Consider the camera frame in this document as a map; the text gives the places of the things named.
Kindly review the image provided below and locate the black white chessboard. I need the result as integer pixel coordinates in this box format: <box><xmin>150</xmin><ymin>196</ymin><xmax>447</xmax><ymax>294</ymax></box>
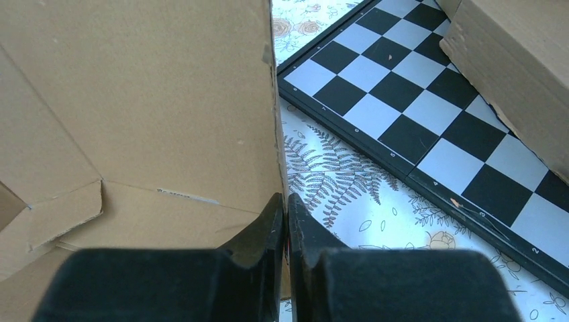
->
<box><xmin>278</xmin><ymin>1</ymin><xmax>568</xmax><ymax>295</ymax></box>

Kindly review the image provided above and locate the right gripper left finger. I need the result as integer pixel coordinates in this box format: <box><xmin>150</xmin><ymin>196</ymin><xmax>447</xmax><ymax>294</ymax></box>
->
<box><xmin>217</xmin><ymin>193</ymin><xmax>285</xmax><ymax>321</ymax></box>

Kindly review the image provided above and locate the cardboard box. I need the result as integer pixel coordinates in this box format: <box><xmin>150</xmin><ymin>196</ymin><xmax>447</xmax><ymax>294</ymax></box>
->
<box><xmin>439</xmin><ymin>1</ymin><xmax>568</xmax><ymax>180</ymax></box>
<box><xmin>1</xmin><ymin>1</ymin><xmax>288</xmax><ymax>321</ymax></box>

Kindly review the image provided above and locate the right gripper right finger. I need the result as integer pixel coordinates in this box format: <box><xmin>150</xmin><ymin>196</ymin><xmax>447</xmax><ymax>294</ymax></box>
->
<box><xmin>287</xmin><ymin>193</ymin><xmax>347</xmax><ymax>321</ymax></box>

